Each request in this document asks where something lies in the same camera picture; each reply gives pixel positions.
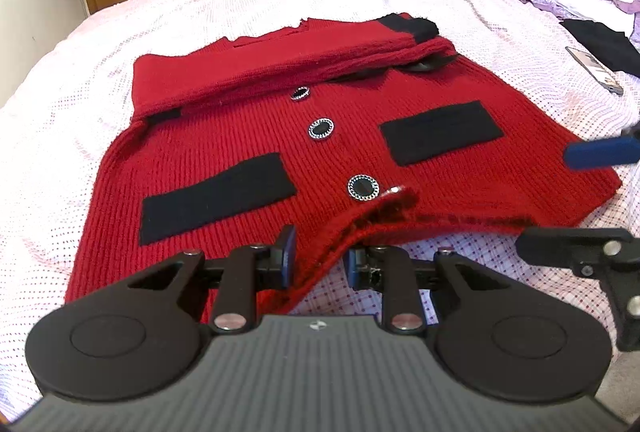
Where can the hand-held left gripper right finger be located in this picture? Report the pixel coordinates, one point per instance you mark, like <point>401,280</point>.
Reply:
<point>356,262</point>

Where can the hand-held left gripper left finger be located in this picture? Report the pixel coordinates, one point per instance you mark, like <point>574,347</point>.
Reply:
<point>287,252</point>

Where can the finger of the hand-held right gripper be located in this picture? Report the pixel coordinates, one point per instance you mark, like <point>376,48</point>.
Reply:
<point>600,151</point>
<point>575,244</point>

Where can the red knit cardigan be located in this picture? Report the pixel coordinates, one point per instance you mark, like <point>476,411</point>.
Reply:
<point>250,136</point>

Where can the smartphone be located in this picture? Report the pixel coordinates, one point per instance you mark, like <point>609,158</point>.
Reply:
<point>595,70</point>

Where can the black cloth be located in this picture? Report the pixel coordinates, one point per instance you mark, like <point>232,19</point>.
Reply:
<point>600,41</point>

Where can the pink dotted bedspread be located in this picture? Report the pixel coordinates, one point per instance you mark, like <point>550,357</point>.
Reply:
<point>225,1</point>

